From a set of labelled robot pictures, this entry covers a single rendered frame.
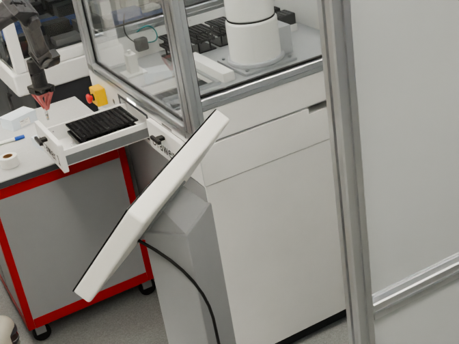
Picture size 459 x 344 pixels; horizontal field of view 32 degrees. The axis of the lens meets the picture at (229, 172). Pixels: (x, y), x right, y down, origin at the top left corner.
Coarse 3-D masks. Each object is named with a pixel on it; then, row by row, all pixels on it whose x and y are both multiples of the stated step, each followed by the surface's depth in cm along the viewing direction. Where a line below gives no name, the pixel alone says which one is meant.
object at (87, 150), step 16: (96, 112) 301; (48, 128) 293; (64, 128) 296; (128, 128) 282; (144, 128) 285; (64, 144) 293; (80, 144) 276; (96, 144) 278; (112, 144) 281; (128, 144) 285; (80, 160) 277
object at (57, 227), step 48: (0, 192) 293; (48, 192) 302; (96, 192) 312; (0, 240) 299; (48, 240) 309; (96, 240) 320; (144, 240) 331; (48, 288) 317; (144, 288) 342; (48, 336) 328
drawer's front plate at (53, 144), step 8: (40, 128) 286; (40, 136) 291; (48, 136) 278; (48, 144) 282; (56, 144) 271; (48, 152) 287; (56, 152) 275; (56, 160) 280; (64, 160) 273; (64, 168) 274
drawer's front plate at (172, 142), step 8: (152, 120) 277; (152, 128) 276; (160, 128) 270; (168, 136) 264; (152, 144) 282; (168, 144) 267; (176, 144) 259; (160, 152) 278; (168, 152) 270; (176, 152) 262
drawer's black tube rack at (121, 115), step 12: (120, 108) 300; (84, 120) 294; (96, 120) 292; (108, 120) 291; (120, 120) 289; (132, 120) 287; (72, 132) 292; (84, 132) 283; (96, 132) 283; (108, 132) 288
